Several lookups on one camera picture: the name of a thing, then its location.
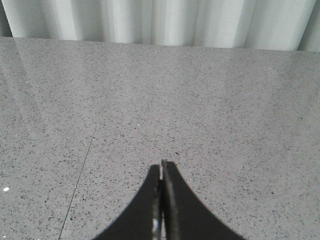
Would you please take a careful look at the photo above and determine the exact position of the pale green pleated curtain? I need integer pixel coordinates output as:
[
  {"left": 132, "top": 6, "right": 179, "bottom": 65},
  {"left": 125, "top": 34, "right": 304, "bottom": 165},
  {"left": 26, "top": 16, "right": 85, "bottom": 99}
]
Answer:
[{"left": 0, "top": 0, "right": 320, "bottom": 52}]

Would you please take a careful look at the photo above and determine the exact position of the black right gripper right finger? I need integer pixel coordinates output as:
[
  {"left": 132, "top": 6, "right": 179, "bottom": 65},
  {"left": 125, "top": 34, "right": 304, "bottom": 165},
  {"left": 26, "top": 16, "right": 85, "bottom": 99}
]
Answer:
[{"left": 161, "top": 160, "right": 243, "bottom": 240}]

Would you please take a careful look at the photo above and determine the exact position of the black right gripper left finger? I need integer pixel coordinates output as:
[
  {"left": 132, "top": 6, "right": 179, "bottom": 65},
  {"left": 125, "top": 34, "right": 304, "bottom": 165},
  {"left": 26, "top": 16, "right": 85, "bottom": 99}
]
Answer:
[{"left": 95, "top": 164, "right": 161, "bottom": 240}]

